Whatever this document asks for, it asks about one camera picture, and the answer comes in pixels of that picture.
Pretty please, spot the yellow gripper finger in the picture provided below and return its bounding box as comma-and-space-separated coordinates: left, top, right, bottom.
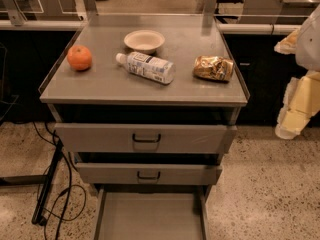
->
274, 29, 299, 55
275, 71, 320, 140

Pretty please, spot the clear blue-label plastic bottle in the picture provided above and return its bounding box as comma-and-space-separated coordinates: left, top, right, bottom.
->
116, 52, 176, 85

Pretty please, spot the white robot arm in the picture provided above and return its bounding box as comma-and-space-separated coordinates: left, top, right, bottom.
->
274, 6, 320, 140

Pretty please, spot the grey drawer cabinet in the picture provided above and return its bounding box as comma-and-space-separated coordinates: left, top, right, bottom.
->
40, 15, 249, 193

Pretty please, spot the grey bottom drawer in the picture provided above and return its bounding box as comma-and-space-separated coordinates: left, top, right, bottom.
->
91, 187, 211, 240

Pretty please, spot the grey drawer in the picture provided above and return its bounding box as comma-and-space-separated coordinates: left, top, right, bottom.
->
77, 163, 222, 185
91, 187, 211, 240
55, 123, 237, 154

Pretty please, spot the grey middle drawer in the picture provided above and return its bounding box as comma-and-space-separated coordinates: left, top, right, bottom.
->
77, 163, 222, 185

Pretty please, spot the grey top drawer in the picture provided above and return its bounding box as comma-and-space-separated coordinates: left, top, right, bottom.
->
55, 123, 237, 154

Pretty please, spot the gold crumpled chip bag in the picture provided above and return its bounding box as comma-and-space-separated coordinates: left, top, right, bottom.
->
193, 56, 234, 82

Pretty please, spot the white paper bowl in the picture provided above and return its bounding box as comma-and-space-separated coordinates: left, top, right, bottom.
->
124, 30, 165, 54

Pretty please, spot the orange fruit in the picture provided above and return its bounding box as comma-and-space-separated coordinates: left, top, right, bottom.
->
67, 45, 92, 71

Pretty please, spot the black table leg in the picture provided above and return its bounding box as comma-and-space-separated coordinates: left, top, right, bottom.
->
0, 142, 62, 226

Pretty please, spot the white horizontal rail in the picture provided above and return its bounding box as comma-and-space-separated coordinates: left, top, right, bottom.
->
0, 19, 303, 36

